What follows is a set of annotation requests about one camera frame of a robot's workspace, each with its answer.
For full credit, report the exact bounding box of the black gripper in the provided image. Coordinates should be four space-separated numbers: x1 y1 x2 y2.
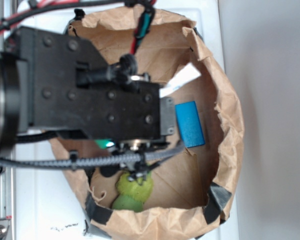
14 27 175 146

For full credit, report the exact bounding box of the green rectangular block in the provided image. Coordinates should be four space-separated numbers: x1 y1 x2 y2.
94 139 115 150

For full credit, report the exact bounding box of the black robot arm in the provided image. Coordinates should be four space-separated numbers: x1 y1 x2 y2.
0 27 176 157

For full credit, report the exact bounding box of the blue rectangular block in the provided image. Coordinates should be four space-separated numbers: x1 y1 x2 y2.
175 101 206 148

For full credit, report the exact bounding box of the green plush toy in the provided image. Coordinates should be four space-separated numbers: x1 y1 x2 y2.
111 172 154 213

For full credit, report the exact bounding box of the brown paper bag tray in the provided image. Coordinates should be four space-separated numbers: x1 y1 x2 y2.
64 9 245 240

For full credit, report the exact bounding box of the grey braided cable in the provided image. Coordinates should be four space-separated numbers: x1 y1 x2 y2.
0 141 186 172

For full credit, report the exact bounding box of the red and black wire bundle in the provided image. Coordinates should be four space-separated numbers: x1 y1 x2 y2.
0 0 157 55

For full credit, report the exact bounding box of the aluminium frame rail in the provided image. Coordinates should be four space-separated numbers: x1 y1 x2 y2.
0 0 18 240

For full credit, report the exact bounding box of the white flat ribbon cable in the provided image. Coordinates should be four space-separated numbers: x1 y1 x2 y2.
158 62 201 99

